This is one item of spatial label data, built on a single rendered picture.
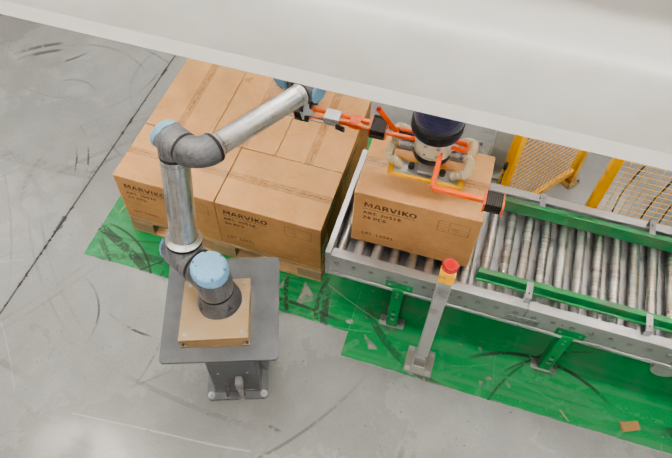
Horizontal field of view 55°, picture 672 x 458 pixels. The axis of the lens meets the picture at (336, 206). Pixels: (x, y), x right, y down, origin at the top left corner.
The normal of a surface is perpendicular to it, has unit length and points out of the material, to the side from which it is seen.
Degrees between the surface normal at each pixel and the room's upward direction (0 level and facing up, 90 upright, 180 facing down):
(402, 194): 0
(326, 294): 0
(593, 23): 90
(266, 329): 0
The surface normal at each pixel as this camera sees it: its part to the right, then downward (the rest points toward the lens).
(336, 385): 0.02, -0.58
